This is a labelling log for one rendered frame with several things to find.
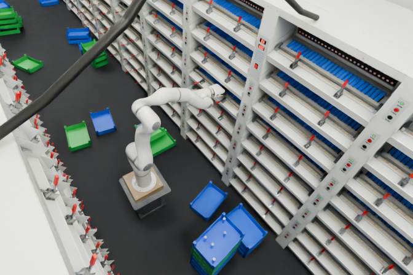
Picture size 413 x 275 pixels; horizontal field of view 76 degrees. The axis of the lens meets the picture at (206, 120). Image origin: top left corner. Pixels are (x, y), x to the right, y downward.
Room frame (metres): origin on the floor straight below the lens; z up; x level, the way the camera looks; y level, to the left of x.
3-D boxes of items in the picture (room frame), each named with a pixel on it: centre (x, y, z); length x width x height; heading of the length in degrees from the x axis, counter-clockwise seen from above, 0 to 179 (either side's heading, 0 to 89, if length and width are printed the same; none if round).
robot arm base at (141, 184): (1.03, 0.43, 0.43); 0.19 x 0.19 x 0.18
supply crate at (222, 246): (0.63, -0.18, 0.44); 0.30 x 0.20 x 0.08; 140
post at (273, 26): (1.38, -0.32, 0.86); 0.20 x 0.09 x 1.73; 134
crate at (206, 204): (1.09, -0.11, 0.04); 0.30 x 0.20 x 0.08; 148
